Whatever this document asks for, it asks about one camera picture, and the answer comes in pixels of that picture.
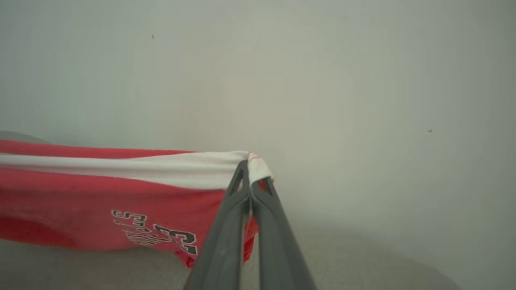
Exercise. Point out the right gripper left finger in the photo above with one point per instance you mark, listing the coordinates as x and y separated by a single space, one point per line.
225 241

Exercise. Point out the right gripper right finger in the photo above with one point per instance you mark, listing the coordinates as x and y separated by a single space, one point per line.
278 249

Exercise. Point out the red jersey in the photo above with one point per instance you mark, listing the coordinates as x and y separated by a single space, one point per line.
80 201

